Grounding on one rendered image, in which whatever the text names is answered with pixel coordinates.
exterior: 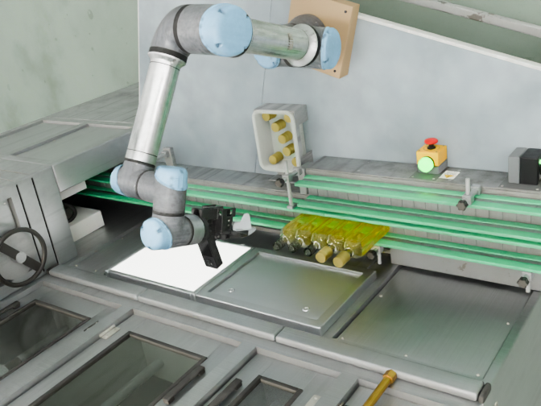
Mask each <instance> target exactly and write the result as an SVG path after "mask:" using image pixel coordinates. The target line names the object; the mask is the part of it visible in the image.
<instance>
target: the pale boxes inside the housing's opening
mask: <svg viewBox="0 0 541 406"><path fill-rule="evenodd" d="M86 188H87V187H86V183H85V181H83V182H81V183H79V184H77V185H75V186H72V187H71V188H68V189H66V190H64V191H63V192H61V193H60V196H61V200H63V199H65V198H67V197H70V196H71V195H73V194H75V193H78V192H80V191H81V190H83V189H86ZM74 207H75V208H76V211H77V215H76V217H75V219H74V220H73V221H72V222H69V227H70V230H71V233H72V237H73V241H74V242H75V241H77V240H78V239H80V238H83V237H84V236H85V235H87V234H90V233H92V232H93V231H95V230H97V229H99V228H100V227H102V226H104V225H105V224H104V222H103V218H102V215H101V211H100V210H96V209H89V208H85V207H80V206H75V205H74ZM65 213H66V216H67V219H69V218H70V217H71V216H72V210H71V209H70V208H68V209H66V210H65Z"/></svg>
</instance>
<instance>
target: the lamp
mask: <svg viewBox="0 0 541 406"><path fill-rule="evenodd" d="M418 166H419V169H420V170H421V171H422V172H429V171H430V170H432V169H433V168H434V166H435V163H434V160H433V159H432V158H431V157H429V156H424V157H423V158H422V159H421V160H420V161H419V162H418Z"/></svg>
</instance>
